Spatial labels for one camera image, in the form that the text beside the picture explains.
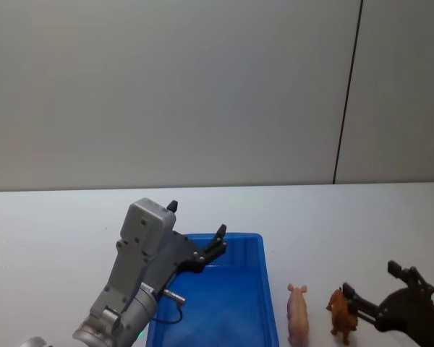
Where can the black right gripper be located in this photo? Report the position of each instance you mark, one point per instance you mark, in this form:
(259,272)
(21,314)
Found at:
(412,314)

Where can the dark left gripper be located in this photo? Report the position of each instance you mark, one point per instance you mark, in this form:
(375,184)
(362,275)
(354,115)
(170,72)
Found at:
(173,256)

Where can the brown toy animal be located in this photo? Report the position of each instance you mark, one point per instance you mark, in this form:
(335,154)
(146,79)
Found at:
(341,312)

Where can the pink toy pig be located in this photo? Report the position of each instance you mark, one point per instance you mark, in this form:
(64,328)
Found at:
(298,314)

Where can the blue plastic tray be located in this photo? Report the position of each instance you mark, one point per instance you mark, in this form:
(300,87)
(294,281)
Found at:
(231,307)

